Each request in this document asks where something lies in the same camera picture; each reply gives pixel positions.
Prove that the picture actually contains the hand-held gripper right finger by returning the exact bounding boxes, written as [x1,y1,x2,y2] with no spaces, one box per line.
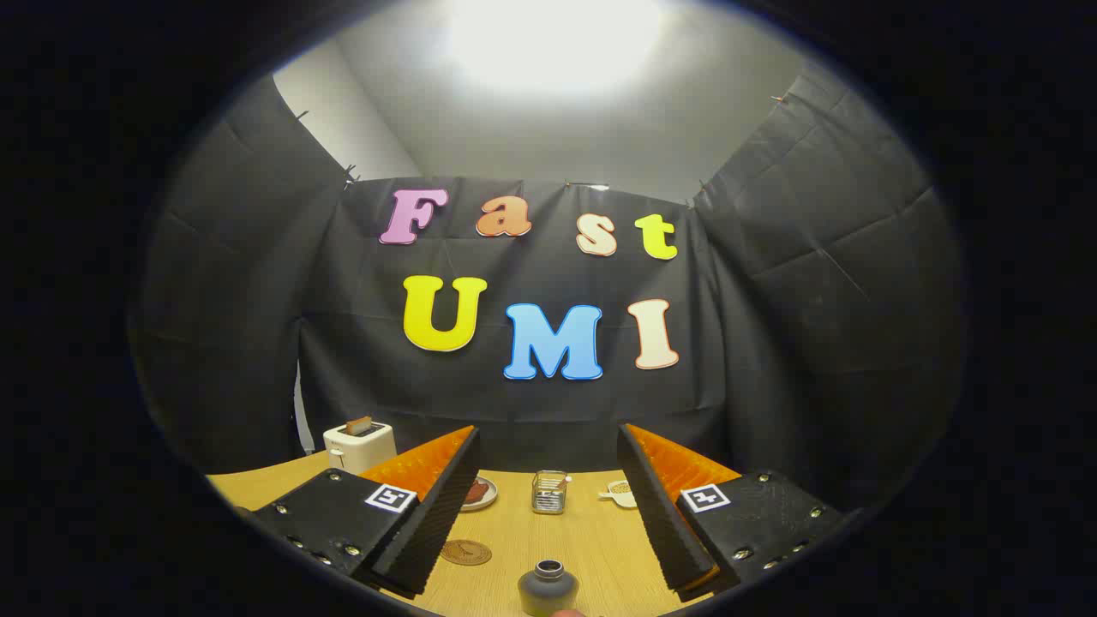
[615,422,851,602]

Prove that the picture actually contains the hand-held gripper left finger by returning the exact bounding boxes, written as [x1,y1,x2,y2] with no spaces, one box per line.
[247,424,483,599]

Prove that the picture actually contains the round wooden coaster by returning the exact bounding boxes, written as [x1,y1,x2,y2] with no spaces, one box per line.
[441,539,494,566]

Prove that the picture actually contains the silver juice bottle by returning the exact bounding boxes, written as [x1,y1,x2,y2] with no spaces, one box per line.
[519,559,579,617]

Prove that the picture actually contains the small white plate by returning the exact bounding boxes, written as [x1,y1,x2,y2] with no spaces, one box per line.
[459,476,499,512]

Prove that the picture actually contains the wooden table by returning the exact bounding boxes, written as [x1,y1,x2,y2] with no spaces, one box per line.
[208,452,746,617]

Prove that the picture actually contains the white toaster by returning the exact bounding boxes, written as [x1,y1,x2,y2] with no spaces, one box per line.
[323,421,398,475]

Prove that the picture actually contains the black backdrop cloth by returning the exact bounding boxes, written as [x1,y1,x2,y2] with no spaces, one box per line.
[129,64,969,515]

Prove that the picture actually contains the metal wire holder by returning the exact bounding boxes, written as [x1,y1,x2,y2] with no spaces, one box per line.
[531,470,571,515]

